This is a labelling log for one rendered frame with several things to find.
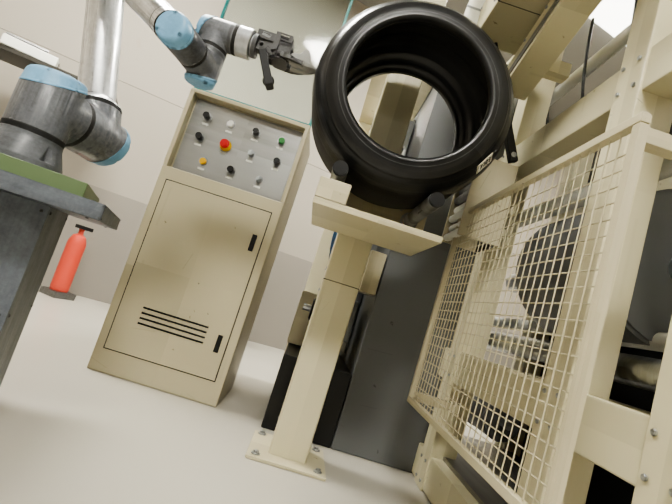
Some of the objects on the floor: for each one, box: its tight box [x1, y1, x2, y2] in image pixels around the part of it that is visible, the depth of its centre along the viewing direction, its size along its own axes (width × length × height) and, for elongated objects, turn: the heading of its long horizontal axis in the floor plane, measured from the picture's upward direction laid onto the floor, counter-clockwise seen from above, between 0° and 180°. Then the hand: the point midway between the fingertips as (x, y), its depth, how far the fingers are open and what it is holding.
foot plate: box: [245, 430, 326, 481], centre depth 154 cm, size 27×27×2 cm
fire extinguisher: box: [39, 224, 94, 301], centre depth 333 cm, size 24×24×56 cm
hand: (313, 72), depth 136 cm, fingers closed
